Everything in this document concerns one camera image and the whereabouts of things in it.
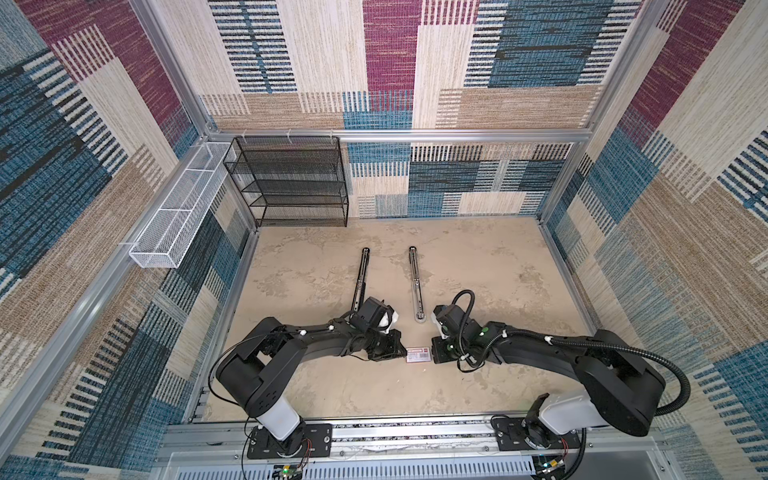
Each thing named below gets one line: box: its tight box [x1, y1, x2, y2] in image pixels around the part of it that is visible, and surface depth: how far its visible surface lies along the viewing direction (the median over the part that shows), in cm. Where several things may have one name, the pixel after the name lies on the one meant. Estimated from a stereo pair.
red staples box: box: [406, 347, 432, 363], surface depth 88 cm
